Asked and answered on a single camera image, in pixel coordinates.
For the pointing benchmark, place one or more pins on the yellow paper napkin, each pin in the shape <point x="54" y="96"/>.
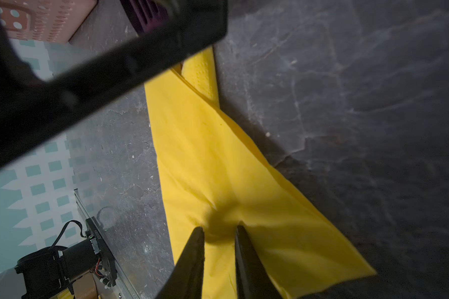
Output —
<point x="213" y="176"/>

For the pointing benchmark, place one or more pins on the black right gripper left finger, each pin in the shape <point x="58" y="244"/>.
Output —
<point x="186" y="280"/>

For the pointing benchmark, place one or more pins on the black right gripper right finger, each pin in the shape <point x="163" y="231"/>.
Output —
<point x="252" y="280"/>

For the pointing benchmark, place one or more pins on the pink perforated plastic basket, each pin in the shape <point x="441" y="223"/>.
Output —
<point x="54" y="21"/>

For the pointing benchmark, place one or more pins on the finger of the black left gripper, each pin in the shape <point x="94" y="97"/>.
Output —
<point x="34" y="110"/>

